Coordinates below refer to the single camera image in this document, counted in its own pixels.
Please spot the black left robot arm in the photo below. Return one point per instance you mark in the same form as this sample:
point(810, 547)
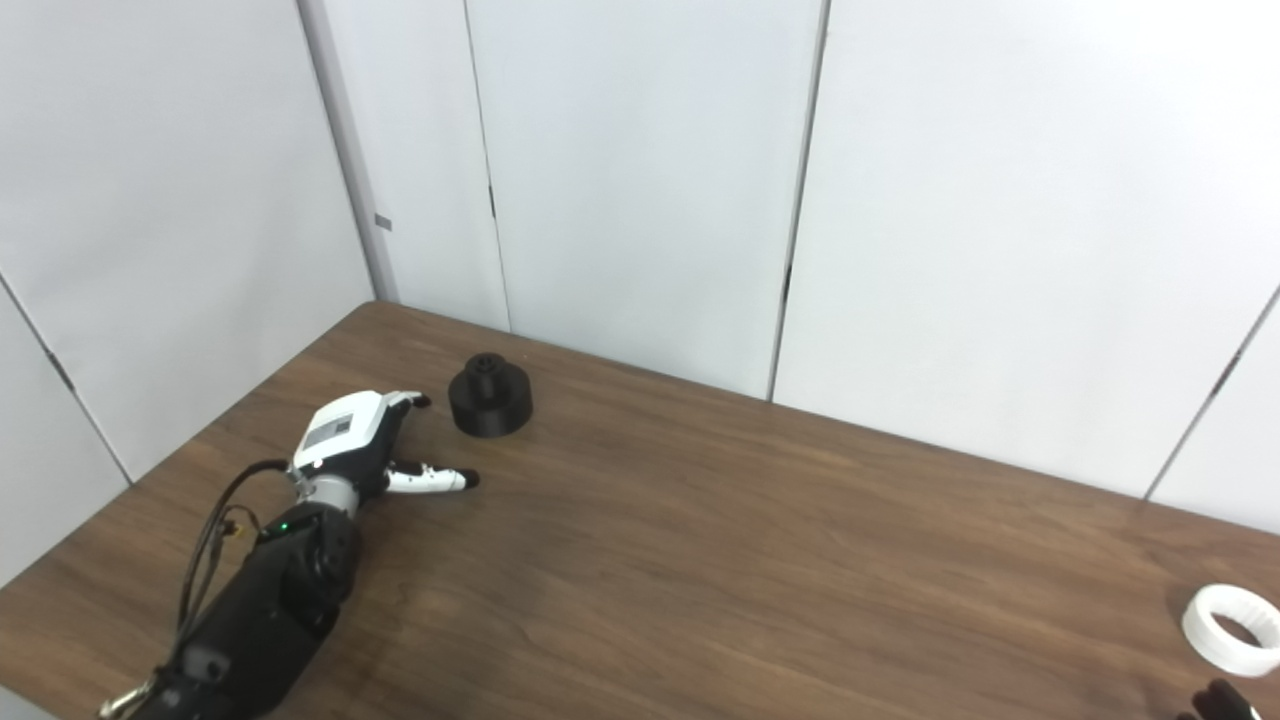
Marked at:
point(265, 620)

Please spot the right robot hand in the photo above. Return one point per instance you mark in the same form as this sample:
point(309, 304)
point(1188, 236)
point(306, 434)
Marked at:
point(1225, 702)

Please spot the round black stepped part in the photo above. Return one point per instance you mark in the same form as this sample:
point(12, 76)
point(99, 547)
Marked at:
point(490, 405)

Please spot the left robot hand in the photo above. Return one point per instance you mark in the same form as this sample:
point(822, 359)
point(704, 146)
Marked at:
point(345, 430)

